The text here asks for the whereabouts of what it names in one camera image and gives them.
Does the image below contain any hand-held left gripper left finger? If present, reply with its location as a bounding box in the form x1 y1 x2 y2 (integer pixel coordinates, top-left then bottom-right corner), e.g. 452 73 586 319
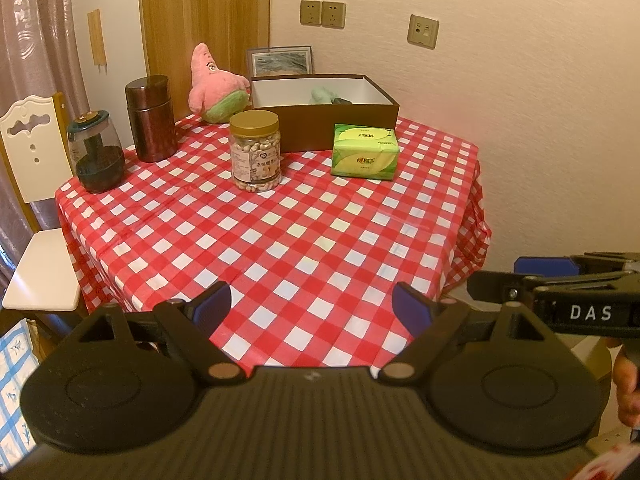
75 280 251 386

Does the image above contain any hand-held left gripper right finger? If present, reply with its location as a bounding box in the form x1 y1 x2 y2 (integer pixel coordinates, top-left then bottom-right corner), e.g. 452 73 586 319
372 282 556 386

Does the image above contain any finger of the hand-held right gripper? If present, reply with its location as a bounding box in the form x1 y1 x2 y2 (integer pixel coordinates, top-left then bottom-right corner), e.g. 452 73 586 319
466 270 640 306
514 254 640 278

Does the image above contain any brown cardboard box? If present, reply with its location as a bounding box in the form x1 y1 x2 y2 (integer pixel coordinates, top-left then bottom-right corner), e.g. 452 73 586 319
248 74 401 153

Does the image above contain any person's right hand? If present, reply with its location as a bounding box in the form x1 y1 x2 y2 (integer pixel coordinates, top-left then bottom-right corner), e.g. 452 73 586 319
614 345 640 430

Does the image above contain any red white checkered tablecloth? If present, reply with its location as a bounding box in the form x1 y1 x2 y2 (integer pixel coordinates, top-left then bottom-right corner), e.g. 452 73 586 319
54 112 493 378

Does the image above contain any clear nut jar gold lid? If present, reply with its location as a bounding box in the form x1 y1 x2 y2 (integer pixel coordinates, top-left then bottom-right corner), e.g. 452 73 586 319
228 110 283 194

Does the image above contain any red white printed cloth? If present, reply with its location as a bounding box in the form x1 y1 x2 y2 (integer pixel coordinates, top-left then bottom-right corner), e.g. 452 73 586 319
565 440 640 480

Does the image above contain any green tissue pack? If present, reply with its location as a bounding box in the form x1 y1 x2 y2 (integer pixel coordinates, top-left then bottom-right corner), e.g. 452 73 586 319
330 123 401 181

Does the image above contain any dark glass grinder jar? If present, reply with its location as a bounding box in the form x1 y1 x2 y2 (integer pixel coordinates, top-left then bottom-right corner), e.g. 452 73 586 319
67 111 127 194

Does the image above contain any brown metal canister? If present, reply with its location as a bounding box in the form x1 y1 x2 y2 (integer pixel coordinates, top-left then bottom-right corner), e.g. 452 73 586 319
125 75 179 163

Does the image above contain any blue white patterned cloth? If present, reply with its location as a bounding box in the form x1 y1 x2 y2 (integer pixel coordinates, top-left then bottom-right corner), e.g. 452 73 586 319
0 317 43 458

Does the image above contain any pink starfish plush toy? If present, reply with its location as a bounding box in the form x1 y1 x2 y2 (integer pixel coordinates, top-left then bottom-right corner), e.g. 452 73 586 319
187 42 251 124

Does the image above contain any white wooden chair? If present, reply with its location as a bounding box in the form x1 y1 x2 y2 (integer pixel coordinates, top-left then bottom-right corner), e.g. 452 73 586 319
0 92 83 313

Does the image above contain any framed picture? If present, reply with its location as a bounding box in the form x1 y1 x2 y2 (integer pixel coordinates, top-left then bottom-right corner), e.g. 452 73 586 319
245 45 315 78

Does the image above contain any wooden door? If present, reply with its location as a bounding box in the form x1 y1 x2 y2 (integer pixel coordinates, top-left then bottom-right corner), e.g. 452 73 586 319
137 0 273 123

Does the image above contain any pale patterned curtain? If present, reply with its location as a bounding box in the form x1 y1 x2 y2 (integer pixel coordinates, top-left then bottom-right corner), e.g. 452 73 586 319
0 0 93 271

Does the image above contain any beige wall outlet plate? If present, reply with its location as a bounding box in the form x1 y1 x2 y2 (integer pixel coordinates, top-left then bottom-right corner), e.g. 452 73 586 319
407 14 440 50

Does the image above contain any small wooden wall plaque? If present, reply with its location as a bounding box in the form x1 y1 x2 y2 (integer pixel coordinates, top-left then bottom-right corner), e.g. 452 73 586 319
87 8 108 73

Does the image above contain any beige wall socket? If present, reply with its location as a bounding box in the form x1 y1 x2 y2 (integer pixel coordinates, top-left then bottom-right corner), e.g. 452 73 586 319
300 0 323 27
321 1 347 29

